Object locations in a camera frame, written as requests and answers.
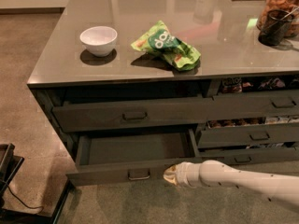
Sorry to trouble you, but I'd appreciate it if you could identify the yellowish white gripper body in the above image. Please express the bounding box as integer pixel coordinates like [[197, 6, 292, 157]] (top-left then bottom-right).
[[164, 165, 178, 186]]

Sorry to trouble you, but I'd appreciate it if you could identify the drawer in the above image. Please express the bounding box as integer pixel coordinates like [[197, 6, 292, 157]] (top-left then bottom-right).
[[198, 123, 299, 148], [52, 97, 213, 133], [200, 147, 299, 165], [67, 129, 202, 187], [207, 90, 299, 120]]

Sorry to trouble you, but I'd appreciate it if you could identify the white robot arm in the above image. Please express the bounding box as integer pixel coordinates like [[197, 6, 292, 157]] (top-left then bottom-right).
[[164, 160, 299, 213]]

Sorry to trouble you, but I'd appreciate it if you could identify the dark grey drawer cabinet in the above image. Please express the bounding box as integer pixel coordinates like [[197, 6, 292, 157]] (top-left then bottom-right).
[[26, 0, 299, 188]]

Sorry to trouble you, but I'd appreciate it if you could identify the green snack bag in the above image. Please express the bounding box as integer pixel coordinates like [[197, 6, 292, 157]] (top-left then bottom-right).
[[131, 21, 201, 71]]

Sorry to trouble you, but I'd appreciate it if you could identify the white ceramic bowl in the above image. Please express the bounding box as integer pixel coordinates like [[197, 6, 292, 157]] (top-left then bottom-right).
[[79, 26, 118, 57]]

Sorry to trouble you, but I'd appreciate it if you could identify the black mesh cup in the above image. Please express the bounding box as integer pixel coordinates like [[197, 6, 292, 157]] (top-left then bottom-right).
[[258, 9, 294, 46]]

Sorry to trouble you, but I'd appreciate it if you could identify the glass jar of nuts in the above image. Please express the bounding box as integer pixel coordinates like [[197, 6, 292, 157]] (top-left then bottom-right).
[[257, 0, 299, 37]]

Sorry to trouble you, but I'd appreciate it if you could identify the black cable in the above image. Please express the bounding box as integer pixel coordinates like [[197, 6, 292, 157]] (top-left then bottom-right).
[[5, 184, 45, 215]]

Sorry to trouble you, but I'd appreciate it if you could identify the black stand frame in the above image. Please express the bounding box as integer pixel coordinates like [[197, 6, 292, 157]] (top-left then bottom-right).
[[0, 143, 72, 224]]

